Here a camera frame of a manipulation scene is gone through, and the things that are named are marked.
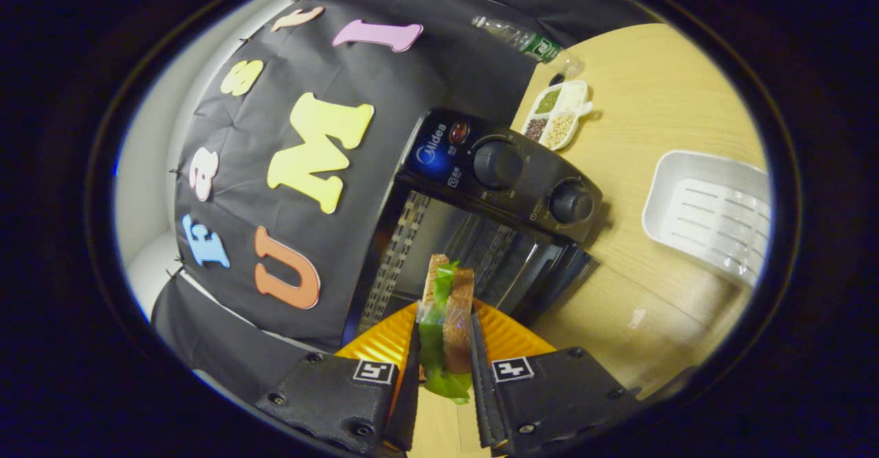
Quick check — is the white divided bean plate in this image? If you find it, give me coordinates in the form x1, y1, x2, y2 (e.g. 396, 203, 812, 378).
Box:
521, 79, 594, 152

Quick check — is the black backdrop cloth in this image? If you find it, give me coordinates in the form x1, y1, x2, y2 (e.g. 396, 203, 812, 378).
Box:
151, 0, 660, 404

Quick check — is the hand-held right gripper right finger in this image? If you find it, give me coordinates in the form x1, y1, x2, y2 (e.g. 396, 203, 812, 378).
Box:
470, 299, 643, 456

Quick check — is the clear plastic water bottle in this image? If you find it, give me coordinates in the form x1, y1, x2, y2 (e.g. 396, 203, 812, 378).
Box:
471, 15, 586, 80

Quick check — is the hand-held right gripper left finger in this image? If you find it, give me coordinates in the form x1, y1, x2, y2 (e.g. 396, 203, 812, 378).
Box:
255, 300, 422, 456

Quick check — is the black electric oven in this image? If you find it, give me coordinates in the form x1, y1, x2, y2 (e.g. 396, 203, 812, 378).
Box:
341, 106, 605, 349

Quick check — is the sandwich with lettuce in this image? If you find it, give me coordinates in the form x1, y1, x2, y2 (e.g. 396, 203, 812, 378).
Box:
415, 253, 476, 406

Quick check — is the white plastic tray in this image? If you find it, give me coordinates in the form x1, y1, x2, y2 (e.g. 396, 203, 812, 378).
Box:
642, 149, 771, 288

